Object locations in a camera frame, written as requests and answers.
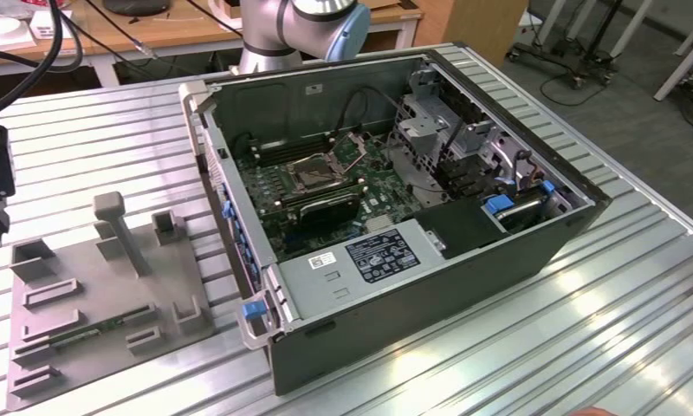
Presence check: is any white round dish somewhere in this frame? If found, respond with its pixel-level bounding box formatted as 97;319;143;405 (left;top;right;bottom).
0;16;35;49

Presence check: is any blue disk carrier latch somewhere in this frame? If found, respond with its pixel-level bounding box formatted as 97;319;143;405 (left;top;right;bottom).
482;194;514;223

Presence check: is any CPU socket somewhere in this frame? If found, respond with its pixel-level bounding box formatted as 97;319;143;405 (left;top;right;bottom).
285;156;354;196

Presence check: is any wooden cabinet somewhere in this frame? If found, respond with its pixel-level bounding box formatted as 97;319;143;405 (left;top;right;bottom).
419;0;527;69

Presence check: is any open black PC case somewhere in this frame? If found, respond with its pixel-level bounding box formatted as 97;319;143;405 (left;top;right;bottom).
177;42;613;396

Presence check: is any black looped cable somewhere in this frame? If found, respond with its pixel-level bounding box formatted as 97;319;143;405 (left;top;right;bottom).
329;85;409;135

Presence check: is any black flat cable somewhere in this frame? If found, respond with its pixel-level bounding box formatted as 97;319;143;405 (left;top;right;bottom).
439;116;463;153

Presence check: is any black RAM slot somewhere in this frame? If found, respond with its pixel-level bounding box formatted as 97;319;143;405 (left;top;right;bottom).
255;145;331;166
253;137;333;156
274;179;363;205

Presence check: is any grey metal drive cage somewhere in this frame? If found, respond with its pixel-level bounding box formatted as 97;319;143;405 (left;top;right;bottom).
389;64;498;174

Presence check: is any metal socket cover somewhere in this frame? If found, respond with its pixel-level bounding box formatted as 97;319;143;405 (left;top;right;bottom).
327;133;371;172

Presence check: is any black wheeled stand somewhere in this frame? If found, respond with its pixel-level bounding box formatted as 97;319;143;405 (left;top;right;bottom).
506;0;622;91

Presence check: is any grey parts rack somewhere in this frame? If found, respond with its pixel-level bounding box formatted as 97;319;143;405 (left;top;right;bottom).
3;190;218;413

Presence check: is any green RAM stick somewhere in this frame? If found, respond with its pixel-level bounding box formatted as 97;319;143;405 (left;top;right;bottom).
47;308;154;348

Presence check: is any white table frame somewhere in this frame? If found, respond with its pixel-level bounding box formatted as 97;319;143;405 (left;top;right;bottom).
533;0;651;60
651;12;693;101

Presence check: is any blue case release latch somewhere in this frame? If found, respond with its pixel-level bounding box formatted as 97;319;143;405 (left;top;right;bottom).
239;300;266;323

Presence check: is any silver disk bay bracket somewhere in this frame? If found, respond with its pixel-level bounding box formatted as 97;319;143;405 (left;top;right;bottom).
487;127;547;192

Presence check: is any white printed box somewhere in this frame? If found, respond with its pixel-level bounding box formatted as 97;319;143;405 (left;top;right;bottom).
27;10;74;41

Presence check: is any green motherboard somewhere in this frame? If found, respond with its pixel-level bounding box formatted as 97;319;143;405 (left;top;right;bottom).
233;132;422;257

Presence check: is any black monitor base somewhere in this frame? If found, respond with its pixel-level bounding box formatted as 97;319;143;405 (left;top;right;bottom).
102;0;171;15

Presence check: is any grey power supply unit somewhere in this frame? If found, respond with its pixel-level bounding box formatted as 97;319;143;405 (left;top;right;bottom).
274;218;446;324

